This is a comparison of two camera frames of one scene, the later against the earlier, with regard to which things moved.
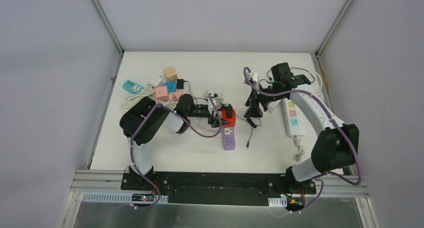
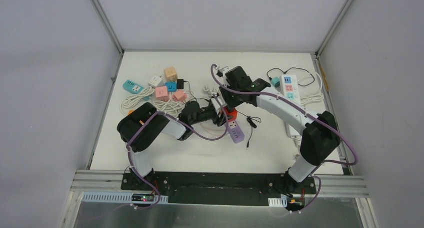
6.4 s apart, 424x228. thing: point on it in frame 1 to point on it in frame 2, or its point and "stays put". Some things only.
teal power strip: [132, 87] stays put
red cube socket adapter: [232, 120] stays put
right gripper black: [254, 110] to [230, 104]
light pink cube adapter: [161, 94] stays put
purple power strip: [228, 138] to [236, 133]
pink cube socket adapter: [175, 97] stays put
